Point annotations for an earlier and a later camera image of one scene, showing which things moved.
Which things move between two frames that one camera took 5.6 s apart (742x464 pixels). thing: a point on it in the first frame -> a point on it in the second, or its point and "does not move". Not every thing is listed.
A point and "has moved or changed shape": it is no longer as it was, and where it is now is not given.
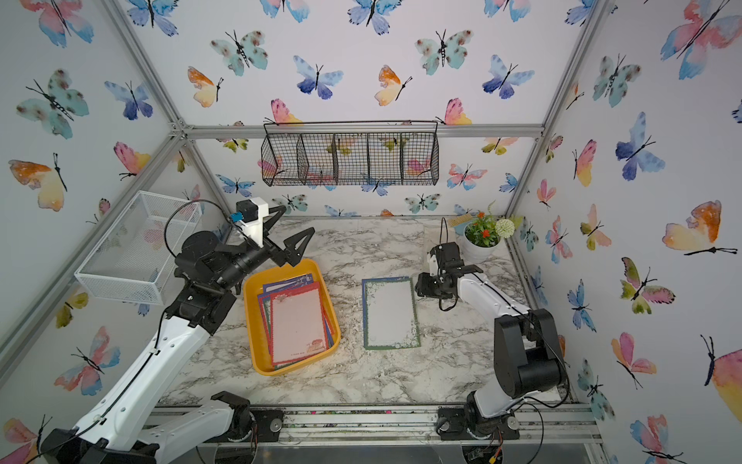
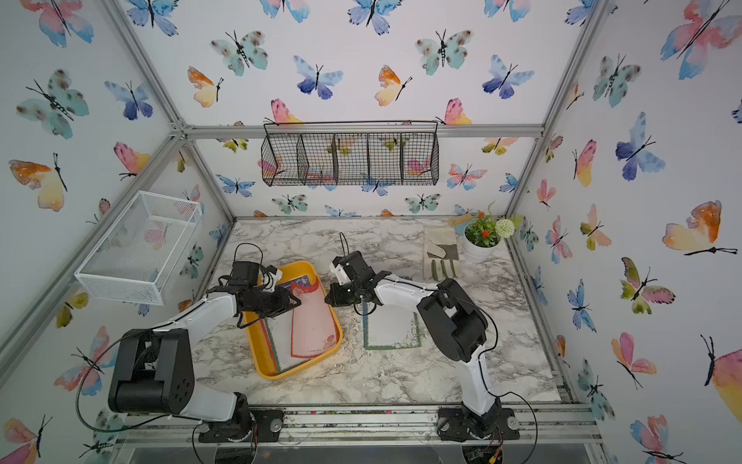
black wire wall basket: [350, 153] does not move
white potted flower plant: [483, 233] does not move
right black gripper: [422, 287] -> [333, 299]
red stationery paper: [298, 324] has moved or changed shape
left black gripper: [286, 255] -> [283, 301]
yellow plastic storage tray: [253, 284] does not move
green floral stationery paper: [390, 319] does not move
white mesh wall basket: [136, 259] does not move
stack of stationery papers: [296, 323] does not move
